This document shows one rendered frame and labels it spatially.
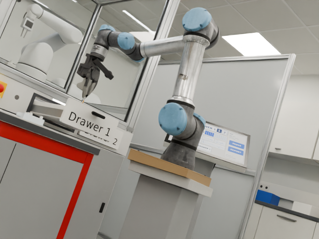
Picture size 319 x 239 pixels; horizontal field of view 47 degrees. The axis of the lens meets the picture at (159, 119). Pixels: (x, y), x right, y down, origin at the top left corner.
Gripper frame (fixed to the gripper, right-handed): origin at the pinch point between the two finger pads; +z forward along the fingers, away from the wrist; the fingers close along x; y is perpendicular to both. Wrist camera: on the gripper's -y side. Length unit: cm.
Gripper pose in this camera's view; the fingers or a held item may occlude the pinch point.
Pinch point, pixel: (86, 96)
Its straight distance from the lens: 176.5
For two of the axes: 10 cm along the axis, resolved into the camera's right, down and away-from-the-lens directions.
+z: -3.3, 9.3, -1.6
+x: -2.6, -2.5, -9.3
